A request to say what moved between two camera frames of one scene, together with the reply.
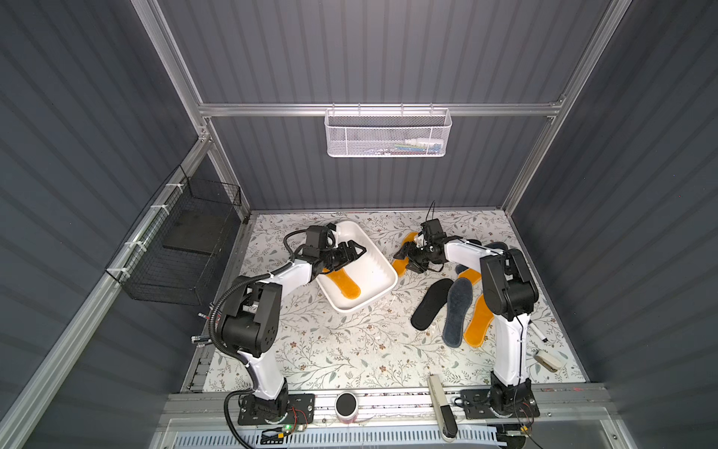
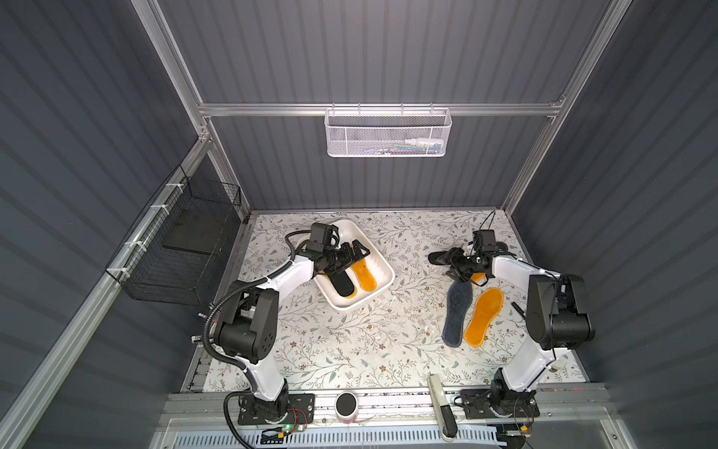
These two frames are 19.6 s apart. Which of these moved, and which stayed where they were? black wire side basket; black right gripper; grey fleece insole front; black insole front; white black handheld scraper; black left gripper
Moved: black right gripper; black insole front
Stayed: black left gripper; white black handheld scraper; grey fleece insole front; black wire side basket
